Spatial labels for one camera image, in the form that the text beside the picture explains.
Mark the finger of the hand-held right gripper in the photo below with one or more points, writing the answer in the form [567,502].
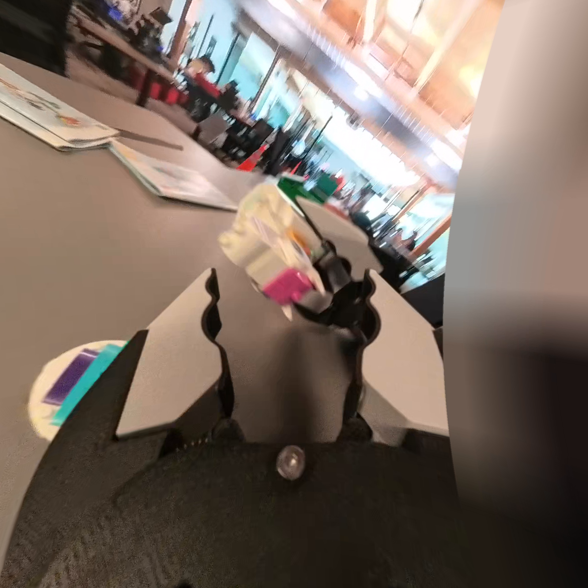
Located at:
[342,232]
[342,298]

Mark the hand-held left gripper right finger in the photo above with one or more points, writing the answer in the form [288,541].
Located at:
[404,353]

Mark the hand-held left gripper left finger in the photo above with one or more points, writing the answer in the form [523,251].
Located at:
[170,367]

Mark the lego instruction booklet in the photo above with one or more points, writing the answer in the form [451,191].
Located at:
[179,181]
[41,112]

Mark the green plastic bin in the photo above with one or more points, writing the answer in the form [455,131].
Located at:
[291,186]

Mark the orange cone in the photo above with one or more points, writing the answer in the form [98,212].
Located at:
[252,160]

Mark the long wooden table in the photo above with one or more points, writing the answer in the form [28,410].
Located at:
[124,50]

